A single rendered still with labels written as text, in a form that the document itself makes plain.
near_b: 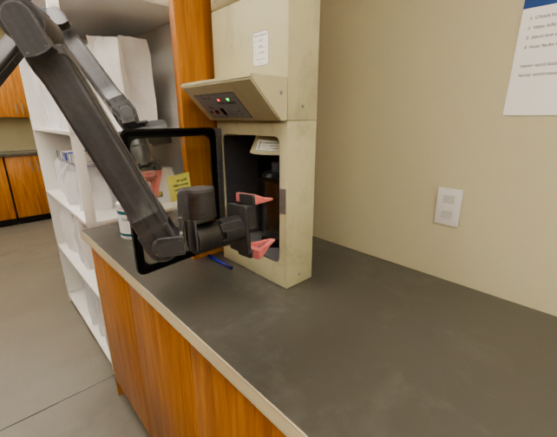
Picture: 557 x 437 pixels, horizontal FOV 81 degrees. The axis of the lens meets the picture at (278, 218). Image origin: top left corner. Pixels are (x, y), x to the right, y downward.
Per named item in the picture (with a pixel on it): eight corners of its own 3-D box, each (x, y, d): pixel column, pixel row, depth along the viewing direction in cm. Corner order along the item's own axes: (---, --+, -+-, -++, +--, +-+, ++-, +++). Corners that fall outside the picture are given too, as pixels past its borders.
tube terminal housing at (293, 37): (274, 239, 133) (273, 28, 111) (338, 264, 111) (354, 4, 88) (223, 256, 117) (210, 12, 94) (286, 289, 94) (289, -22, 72)
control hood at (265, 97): (216, 120, 103) (214, 86, 100) (288, 120, 81) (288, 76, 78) (182, 120, 96) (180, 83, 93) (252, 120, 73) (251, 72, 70)
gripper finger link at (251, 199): (280, 190, 71) (246, 196, 65) (282, 221, 73) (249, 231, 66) (260, 187, 76) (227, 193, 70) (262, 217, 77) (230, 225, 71)
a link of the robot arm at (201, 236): (182, 251, 64) (197, 259, 60) (178, 218, 62) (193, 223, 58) (212, 243, 68) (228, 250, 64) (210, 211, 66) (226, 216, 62)
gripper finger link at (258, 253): (282, 220, 72) (249, 230, 66) (284, 251, 74) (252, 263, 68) (262, 217, 77) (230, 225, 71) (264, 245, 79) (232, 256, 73)
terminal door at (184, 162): (221, 245, 113) (215, 127, 102) (138, 277, 91) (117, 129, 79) (219, 244, 114) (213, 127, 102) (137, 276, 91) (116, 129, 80)
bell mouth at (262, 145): (279, 148, 112) (279, 132, 110) (318, 152, 99) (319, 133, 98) (238, 152, 100) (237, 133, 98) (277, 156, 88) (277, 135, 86)
